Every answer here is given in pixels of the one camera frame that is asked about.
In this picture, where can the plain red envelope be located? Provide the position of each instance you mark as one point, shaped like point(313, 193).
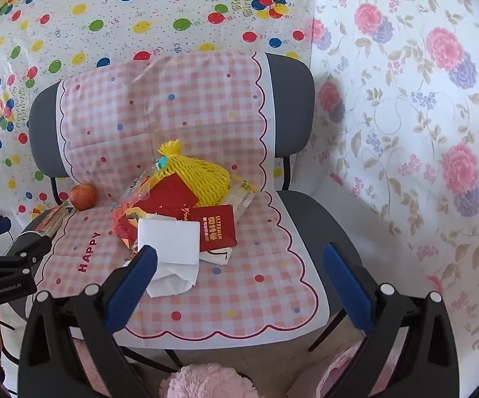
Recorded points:
point(169, 195)

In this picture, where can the pink fluffy slipper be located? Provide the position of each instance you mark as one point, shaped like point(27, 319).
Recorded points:
point(206, 381)
point(338, 369)

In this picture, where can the small worn book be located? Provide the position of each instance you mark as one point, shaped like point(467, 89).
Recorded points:
point(53, 219)

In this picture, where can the white tissue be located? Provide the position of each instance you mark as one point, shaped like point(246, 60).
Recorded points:
point(173, 280)

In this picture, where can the pink checkered plastic cloth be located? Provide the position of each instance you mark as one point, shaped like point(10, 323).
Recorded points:
point(181, 103)

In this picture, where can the yellow foam fruit net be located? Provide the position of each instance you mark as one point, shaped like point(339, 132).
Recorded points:
point(198, 170)

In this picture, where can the yellow label plastic packet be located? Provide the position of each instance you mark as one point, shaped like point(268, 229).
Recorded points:
point(241, 192)

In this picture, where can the grey chair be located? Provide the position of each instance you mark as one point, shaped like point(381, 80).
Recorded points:
point(293, 91)

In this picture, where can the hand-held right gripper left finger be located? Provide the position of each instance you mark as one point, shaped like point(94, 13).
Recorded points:
point(135, 286)

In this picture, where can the balloon print sheet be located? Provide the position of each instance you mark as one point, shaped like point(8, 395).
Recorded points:
point(98, 8)

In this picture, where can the red apple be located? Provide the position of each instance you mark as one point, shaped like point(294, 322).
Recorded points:
point(83, 196)

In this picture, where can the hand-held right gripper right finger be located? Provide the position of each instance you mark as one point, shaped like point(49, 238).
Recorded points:
point(347, 286)

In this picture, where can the floral print sheet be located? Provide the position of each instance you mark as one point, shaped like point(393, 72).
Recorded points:
point(409, 132)

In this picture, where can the clear plastic wrapper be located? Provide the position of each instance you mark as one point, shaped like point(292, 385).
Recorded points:
point(140, 184)

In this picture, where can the white paper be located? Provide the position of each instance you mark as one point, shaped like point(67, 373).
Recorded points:
point(169, 240)

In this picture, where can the printed white paper bag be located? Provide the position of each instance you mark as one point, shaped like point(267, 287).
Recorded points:
point(216, 257)

